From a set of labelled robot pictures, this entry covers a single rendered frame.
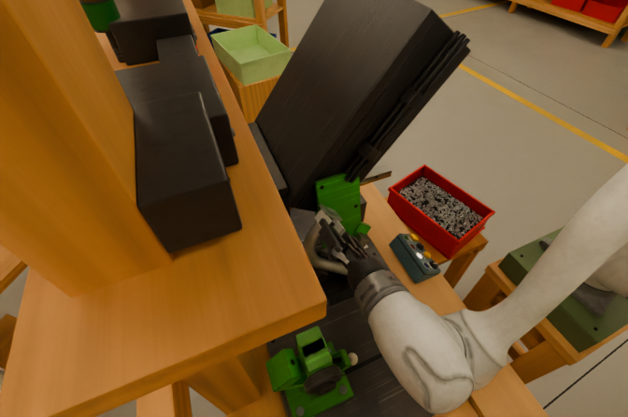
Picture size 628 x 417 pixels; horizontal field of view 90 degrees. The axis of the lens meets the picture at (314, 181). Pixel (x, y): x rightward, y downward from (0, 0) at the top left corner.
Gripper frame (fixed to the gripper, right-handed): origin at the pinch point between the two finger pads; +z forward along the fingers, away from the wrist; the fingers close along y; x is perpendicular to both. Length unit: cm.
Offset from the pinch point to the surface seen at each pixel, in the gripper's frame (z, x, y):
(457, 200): 19, -23, -61
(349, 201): 4.2, -6.1, -4.4
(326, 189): 4.2, -6.1, 3.7
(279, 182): 11.4, -0.1, 11.2
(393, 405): -25.9, 25.1, -27.7
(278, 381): -22.4, 24.2, 6.1
